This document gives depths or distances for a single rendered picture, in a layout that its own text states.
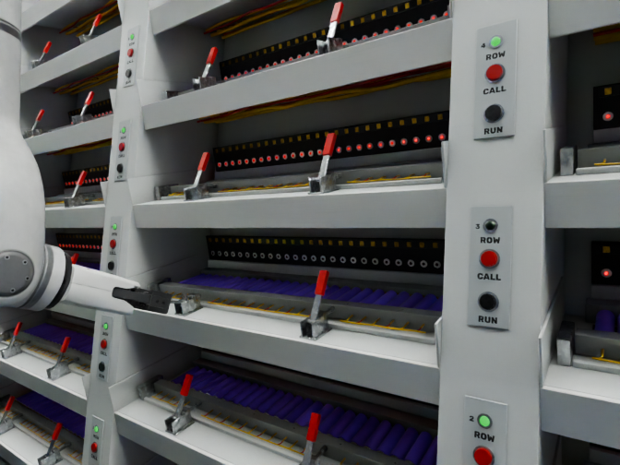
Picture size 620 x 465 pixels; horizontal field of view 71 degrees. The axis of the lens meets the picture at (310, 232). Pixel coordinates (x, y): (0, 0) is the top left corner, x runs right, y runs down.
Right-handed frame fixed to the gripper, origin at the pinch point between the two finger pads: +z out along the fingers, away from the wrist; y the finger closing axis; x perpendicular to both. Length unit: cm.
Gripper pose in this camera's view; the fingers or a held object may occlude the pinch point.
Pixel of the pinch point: (151, 301)
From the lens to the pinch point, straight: 73.4
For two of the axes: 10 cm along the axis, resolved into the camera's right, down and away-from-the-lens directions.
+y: 8.1, 0.1, -5.9
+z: 5.6, 3.0, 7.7
